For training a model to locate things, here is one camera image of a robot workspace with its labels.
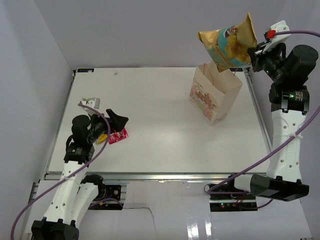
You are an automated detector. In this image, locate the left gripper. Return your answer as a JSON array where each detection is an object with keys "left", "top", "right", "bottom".
[{"left": 87, "top": 108, "right": 128, "bottom": 144}]

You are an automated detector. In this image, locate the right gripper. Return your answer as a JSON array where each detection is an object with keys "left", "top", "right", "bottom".
[{"left": 248, "top": 39, "right": 289, "bottom": 83}]

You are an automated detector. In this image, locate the brown chips bag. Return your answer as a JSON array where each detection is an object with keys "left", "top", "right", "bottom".
[{"left": 197, "top": 13, "right": 257, "bottom": 73}]

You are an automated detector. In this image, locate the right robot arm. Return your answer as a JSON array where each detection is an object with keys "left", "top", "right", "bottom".
[{"left": 225, "top": 43, "right": 319, "bottom": 202}]

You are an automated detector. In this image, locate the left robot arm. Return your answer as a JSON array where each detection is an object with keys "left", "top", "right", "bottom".
[{"left": 31, "top": 107, "right": 129, "bottom": 240}]

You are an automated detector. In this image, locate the beige paper bag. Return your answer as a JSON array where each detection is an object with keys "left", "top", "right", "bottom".
[{"left": 189, "top": 61, "right": 243, "bottom": 126}]

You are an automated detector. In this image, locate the pink snack packet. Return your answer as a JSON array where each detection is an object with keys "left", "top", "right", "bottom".
[{"left": 108, "top": 128, "right": 129, "bottom": 145}]

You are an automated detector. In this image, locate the yellow snack packet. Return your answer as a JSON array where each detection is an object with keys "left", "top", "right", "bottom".
[{"left": 96, "top": 134, "right": 108, "bottom": 144}]

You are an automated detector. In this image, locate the blue label sticker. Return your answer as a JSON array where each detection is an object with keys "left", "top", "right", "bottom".
[{"left": 76, "top": 68, "right": 95, "bottom": 73}]

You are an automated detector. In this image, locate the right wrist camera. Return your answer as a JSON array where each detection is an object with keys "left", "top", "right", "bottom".
[{"left": 262, "top": 20, "right": 291, "bottom": 54}]

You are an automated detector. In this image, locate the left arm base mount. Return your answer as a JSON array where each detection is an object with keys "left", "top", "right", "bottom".
[{"left": 89, "top": 174, "right": 122, "bottom": 210}]

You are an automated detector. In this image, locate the aluminium table frame rail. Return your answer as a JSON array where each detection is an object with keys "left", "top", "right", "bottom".
[{"left": 45, "top": 67, "right": 270, "bottom": 181}]

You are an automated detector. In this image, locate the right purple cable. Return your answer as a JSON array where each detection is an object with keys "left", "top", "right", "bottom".
[{"left": 206, "top": 29, "right": 320, "bottom": 210}]

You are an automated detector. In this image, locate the purple cable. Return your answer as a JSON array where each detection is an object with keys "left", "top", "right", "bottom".
[
  {"left": 206, "top": 29, "right": 320, "bottom": 210},
  {"left": 10, "top": 101, "right": 111, "bottom": 240}
]

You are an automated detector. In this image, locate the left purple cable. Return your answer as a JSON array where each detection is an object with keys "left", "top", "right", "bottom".
[{"left": 10, "top": 101, "right": 111, "bottom": 240}]

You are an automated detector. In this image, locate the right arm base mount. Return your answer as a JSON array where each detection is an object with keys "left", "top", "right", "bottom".
[{"left": 209, "top": 184, "right": 258, "bottom": 213}]

